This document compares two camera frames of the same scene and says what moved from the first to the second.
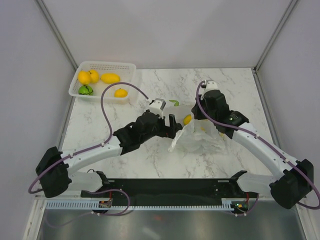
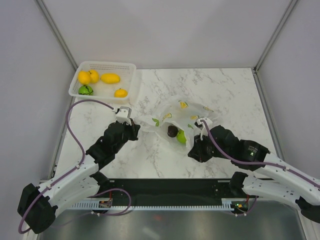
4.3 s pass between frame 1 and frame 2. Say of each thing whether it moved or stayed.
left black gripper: moved
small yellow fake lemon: stayed
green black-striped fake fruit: stayed
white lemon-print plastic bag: moved
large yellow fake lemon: stayed
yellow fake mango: stayed
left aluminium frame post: stayed
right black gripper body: moved
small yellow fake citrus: stayed
